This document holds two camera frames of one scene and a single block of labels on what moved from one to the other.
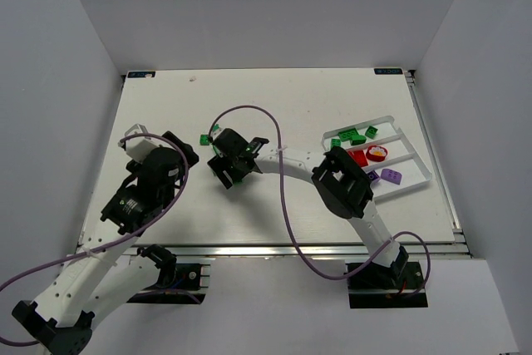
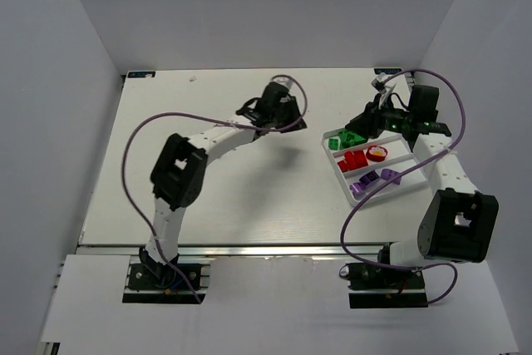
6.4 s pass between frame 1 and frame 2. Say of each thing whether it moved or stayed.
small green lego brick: stayed
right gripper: moved
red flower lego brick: stayed
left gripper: moved
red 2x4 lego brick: stayed
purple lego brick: stayed
